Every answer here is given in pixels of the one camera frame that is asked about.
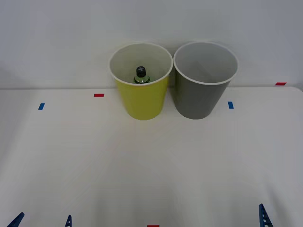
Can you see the grey plastic waste bin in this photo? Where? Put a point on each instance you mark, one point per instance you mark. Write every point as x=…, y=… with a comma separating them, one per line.
x=198, y=101

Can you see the yellow-green plastic waste bin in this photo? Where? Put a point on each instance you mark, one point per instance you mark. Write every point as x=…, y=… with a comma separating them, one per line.
x=144, y=101

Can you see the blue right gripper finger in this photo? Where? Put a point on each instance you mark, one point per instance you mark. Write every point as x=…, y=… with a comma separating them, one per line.
x=264, y=218

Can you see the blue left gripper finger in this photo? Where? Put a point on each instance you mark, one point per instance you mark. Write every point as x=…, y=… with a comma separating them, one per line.
x=16, y=220
x=69, y=222

